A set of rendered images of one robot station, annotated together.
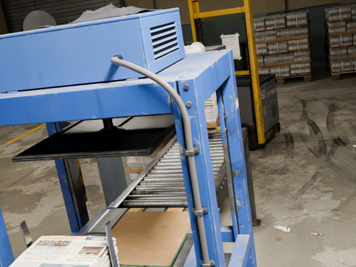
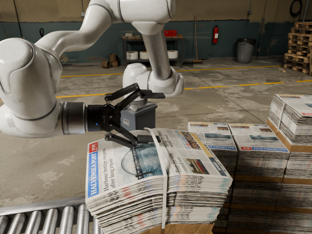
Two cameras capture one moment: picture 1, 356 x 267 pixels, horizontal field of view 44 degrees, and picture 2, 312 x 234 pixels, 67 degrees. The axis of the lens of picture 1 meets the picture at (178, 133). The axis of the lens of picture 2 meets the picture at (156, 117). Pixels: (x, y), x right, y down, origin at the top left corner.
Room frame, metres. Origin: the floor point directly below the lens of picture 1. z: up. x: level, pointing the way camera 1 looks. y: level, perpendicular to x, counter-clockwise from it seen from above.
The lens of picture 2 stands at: (2.84, -0.74, 1.57)
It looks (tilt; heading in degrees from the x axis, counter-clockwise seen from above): 24 degrees down; 59
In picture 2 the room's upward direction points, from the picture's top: straight up
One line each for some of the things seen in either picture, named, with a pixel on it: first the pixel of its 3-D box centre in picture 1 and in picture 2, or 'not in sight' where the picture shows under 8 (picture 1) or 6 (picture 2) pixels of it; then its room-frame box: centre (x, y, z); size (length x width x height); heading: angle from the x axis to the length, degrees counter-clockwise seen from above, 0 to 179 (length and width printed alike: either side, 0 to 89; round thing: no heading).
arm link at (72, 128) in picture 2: not in sight; (76, 118); (2.95, -0.12, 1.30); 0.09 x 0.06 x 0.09; 71
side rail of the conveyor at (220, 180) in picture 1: (230, 167); not in sight; (2.64, -0.29, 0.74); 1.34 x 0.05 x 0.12; 161
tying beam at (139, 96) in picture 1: (100, 86); not in sight; (1.75, 0.27, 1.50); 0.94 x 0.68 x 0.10; 71
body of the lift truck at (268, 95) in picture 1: (245, 108); not in sight; (5.45, -0.89, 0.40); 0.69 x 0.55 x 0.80; 54
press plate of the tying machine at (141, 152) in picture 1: (110, 134); not in sight; (1.75, 0.27, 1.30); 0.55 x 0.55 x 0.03; 71
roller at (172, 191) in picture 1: (170, 194); not in sight; (2.28, 0.09, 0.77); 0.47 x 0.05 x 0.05; 71
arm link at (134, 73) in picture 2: not in sight; (136, 81); (3.48, 0.58, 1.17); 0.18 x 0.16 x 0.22; 136
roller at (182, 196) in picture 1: (166, 198); not in sight; (2.22, 0.11, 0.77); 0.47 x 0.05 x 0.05; 71
